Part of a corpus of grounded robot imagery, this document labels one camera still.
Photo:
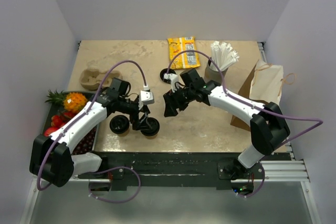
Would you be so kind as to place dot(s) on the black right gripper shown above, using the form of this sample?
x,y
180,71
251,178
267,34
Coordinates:
x,y
172,103

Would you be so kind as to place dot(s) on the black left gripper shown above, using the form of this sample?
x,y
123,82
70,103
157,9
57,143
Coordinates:
x,y
142,123

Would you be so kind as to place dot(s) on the black plastic cup lid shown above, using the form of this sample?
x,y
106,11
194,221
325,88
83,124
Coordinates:
x,y
119,124

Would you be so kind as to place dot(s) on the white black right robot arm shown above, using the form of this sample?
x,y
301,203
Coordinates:
x,y
268,129

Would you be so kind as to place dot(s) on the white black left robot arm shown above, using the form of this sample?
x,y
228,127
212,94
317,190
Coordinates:
x,y
52,158

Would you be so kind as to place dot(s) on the yellow snack bag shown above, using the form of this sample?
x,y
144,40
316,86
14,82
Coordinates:
x,y
182,53

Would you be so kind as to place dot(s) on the grey straw holder cup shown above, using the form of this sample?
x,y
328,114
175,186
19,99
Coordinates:
x,y
211,75

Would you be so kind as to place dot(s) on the purple grapes bunch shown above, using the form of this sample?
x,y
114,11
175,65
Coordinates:
x,y
86,144

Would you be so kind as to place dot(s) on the cardboard cup carrier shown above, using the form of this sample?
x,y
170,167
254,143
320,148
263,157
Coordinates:
x,y
90,79

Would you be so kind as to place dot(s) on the orange horned melon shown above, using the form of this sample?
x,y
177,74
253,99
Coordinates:
x,y
74,102

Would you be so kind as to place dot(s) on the red strawberries cluster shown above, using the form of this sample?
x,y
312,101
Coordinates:
x,y
61,118

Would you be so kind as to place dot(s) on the small pineapple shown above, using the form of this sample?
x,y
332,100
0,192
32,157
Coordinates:
x,y
55,97

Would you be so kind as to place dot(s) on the green fruit tray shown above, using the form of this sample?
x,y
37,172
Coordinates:
x,y
55,109

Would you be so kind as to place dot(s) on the brown paper bag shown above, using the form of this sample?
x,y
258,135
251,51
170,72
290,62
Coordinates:
x,y
264,83

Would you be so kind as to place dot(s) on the red apple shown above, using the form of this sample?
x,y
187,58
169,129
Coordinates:
x,y
50,130

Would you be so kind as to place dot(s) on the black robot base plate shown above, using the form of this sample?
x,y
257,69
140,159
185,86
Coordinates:
x,y
183,169

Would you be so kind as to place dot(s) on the aluminium frame rail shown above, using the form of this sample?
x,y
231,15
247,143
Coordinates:
x,y
285,172

